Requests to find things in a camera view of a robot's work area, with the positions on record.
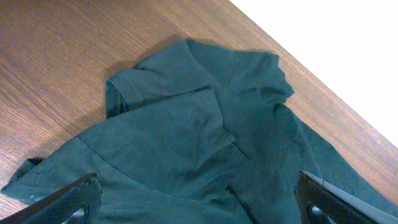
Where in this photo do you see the black Nike t-shirt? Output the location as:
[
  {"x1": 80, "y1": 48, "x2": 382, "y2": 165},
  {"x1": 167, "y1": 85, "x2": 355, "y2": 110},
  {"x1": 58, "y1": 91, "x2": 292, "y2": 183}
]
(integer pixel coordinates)
[{"x1": 1, "y1": 39, "x2": 397, "y2": 223}]

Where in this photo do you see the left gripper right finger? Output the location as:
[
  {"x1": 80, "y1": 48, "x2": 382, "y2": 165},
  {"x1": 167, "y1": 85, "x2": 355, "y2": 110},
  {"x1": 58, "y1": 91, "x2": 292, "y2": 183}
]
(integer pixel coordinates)
[{"x1": 294, "y1": 171, "x2": 397, "y2": 224}]

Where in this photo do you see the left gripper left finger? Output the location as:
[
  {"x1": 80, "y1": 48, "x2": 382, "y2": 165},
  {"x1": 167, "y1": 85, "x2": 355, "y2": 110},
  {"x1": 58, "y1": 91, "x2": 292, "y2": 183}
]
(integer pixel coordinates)
[{"x1": 1, "y1": 173, "x2": 102, "y2": 223}]

